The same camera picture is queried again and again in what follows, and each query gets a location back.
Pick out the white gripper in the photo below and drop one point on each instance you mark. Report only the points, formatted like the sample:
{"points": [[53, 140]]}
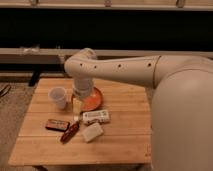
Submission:
{"points": [[82, 88]]}

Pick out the white plastic bottle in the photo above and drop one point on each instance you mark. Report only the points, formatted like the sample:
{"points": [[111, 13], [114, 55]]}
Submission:
{"points": [[101, 116]]}

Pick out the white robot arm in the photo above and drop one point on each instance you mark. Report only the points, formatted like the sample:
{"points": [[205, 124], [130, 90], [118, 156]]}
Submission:
{"points": [[182, 103]]}

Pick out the orange bowl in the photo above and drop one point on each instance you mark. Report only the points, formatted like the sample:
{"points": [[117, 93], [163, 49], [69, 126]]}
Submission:
{"points": [[93, 101]]}

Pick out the dark red snack bar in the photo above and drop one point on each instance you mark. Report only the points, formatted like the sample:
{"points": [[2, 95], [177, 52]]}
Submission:
{"points": [[57, 125]]}

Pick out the pale yellow sponge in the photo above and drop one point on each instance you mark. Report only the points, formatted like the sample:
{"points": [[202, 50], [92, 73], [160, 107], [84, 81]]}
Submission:
{"points": [[92, 131]]}

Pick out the wooden table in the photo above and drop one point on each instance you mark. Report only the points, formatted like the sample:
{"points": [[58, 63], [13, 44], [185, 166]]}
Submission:
{"points": [[125, 139]]}

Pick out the grey metal rail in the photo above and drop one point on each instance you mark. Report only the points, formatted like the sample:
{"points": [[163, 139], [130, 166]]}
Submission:
{"points": [[51, 56]]}

